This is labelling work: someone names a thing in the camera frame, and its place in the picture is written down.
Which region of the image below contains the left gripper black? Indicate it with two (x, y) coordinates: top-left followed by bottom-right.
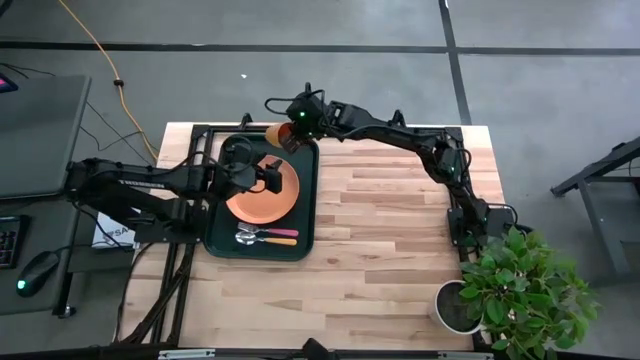
(218, 148), (284, 196)

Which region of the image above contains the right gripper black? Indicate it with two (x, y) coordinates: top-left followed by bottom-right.
(282, 92), (327, 155)

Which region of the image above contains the orange cup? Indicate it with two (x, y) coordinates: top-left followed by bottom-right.
(264, 122), (296, 149)

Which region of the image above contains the orange plate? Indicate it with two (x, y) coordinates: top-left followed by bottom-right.
(225, 154), (302, 226)

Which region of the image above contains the spoon with yellow handle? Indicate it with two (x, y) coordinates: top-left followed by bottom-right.
(234, 230), (299, 248)

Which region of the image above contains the dark green plastic tray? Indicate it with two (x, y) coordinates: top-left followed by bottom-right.
(202, 131), (320, 262)

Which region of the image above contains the white printed box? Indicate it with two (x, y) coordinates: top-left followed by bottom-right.
(90, 210), (137, 250)

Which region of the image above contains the white plant pot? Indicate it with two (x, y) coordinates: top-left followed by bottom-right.
(433, 279), (487, 336)

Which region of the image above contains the grey desk top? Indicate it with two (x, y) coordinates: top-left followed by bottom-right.
(0, 74), (93, 201)

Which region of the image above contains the black computer mouse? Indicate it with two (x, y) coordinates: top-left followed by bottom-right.
(15, 250), (62, 298)

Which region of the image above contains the black backlit keyboard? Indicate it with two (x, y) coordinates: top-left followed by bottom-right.
(0, 214), (30, 271)

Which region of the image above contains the green leafy plant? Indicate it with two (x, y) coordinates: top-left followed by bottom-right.
(457, 225), (602, 360)

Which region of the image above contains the black metal stand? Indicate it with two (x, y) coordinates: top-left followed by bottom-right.
(549, 135), (640, 284)

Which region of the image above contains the black aluminium table frame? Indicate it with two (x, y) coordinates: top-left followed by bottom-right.
(113, 109), (507, 351)

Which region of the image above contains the black floor cable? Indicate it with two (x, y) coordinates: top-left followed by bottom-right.
(0, 61), (151, 154)

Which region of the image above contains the yellow cable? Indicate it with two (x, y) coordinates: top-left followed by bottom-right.
(57, 0), (160, 162)

